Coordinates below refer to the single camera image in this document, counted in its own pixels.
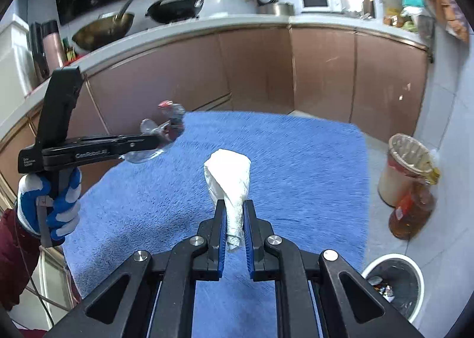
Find white tissue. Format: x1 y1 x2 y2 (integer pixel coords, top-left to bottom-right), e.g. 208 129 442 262
203 149 252 252

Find dark red sleeve forearm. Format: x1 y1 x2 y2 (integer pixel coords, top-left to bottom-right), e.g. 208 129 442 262
0 209 40 311

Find white round trash bin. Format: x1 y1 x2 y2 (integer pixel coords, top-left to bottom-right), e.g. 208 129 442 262
361 253 425 323

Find brown kitchen cabinets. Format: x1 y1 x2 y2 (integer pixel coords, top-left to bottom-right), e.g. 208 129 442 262
0 25 431 209

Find blue white gloved left hand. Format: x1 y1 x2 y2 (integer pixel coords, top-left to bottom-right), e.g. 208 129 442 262
17 168 82 244

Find blue towel mat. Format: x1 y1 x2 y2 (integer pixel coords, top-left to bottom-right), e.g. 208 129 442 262
63 112 369 337

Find brass wok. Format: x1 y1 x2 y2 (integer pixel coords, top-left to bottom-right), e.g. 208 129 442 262
72 0 135 52

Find amber cooking oil bottle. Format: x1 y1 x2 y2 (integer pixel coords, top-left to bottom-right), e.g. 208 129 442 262
389 167 441 240

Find beige bin with liner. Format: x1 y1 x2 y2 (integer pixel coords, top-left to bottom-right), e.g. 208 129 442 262
378 133 433 207

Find black frying pan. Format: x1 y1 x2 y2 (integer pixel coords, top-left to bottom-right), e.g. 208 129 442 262
145 0 205 25

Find steel pot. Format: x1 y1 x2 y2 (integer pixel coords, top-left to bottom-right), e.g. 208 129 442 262
258 2 295 17

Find white microwave oven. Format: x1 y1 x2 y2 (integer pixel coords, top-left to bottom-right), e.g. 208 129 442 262
302 0 331 12

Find orange patterned apron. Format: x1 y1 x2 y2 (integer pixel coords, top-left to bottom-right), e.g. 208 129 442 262
425 0 470 45

